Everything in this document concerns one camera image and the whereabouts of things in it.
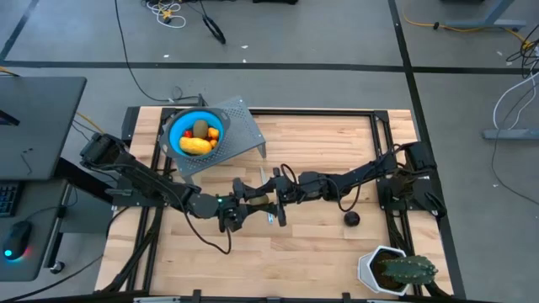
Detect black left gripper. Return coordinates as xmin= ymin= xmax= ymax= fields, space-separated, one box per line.
xmin=216 ymin=177 xmax=265 ymax=233

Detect grey perforated metal stand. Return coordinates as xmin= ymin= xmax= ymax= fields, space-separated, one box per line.
xmin=161 ymin=95 xmax=268 ymax=190

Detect black strap loop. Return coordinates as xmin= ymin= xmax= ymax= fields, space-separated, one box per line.
xmin=197 ymin=0 xmax=227 ymax=45

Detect blue collapsible colander bowl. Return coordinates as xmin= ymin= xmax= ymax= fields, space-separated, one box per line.
xmin=158 ymin=106 xmax=232 ymax=161

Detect black cable tangle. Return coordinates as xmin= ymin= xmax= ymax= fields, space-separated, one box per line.
xmin=504 ymin=35 xmax=539 ymax=79

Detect black monitor stand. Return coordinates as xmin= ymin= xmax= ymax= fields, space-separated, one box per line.
xmin=0 ymin=109 xmax=21 ymax=127

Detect grey desk foot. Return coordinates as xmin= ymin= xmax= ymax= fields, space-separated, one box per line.
xmin=482 ymin=128 xmax=539 ymax=141

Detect black keyboard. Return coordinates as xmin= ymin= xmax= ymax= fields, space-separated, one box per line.
xmin=0 ymin=181 xmax=23 ymax=219

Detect black aluminium extrusion frame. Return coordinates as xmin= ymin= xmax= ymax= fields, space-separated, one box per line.
xmin=95 ymin=104 xmax=447 ymax=303

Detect yellow extension cable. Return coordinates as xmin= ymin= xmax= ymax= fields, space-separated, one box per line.
xmin=402 ymin=14 xmax=536 ymax=48

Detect white cable coil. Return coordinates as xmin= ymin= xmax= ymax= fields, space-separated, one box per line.
xmin=145 ymin=0 xmax=187 ymax=29

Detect green cactus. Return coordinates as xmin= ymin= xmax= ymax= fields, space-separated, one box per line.
xmin=381 ymin=254 xmax=439 ymax=286

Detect thin yellow cable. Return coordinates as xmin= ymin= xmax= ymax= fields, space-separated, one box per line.
xmin=74 ymin=111 xmax=102 ymax=136

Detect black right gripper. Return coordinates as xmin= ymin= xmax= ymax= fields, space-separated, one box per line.
xmin=260 ymin=167 xmax=307 ymax=228

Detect white hexagonal plant pot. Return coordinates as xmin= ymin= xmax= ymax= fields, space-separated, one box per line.
xmin=357 ymin=245 xmax=412 ymax=297

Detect long black floor cable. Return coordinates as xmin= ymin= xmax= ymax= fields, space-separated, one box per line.
xmin=114 ymin=0 xmax=199 ymax=104

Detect wooden desk grey legs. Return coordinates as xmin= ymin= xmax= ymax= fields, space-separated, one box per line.
xmin=440 ymin=0 xmax=527 ymax=30

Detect grey desk top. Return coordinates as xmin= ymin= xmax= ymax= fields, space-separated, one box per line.
xmin=0 ymin=76 xmax=88 ymax=182

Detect grey keyboard tray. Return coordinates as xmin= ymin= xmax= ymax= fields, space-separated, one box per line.
xmin=0 ymin=178 xmax=71 ymax=282

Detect black computer mouse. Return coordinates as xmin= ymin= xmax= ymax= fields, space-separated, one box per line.
xmin=3 ymin=220 xmax=33 ymax=261

